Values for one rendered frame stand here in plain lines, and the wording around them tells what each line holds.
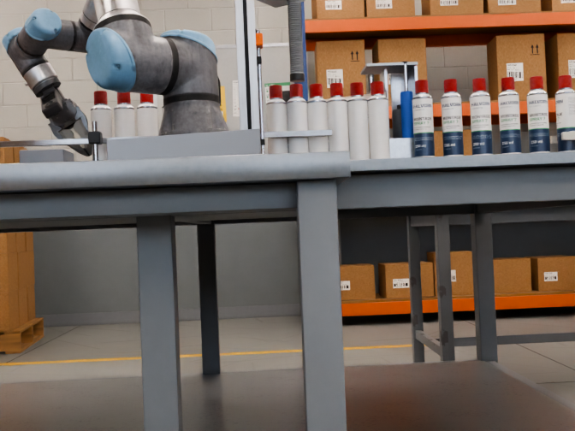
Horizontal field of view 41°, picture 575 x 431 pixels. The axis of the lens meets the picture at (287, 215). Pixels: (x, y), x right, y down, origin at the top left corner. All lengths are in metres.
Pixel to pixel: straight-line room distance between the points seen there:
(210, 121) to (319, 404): 0.64
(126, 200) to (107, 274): 5.33
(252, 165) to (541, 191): 0.54
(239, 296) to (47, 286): 1.59
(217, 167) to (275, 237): 5.25
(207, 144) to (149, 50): 0.22
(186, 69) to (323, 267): 0.58
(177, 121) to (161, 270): 0.35
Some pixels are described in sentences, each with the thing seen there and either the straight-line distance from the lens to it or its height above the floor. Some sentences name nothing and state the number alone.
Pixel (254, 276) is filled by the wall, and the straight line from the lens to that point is 6.39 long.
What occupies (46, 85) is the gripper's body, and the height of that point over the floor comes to 1.10.
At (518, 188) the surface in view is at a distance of 1.40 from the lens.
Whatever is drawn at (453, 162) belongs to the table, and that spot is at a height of 0.82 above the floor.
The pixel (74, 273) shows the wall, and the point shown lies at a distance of 6.58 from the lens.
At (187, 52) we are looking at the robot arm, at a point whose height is 1.08.
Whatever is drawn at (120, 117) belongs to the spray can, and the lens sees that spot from 1.96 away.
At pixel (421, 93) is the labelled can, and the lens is 2.00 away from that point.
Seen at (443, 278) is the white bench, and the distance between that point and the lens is 3.19.
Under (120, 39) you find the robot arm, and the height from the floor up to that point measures 1.09.
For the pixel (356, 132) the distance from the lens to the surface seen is 1.95.
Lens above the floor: 0.71
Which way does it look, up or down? 1 degrees up
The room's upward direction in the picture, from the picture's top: 2 degrees counter-clockwise
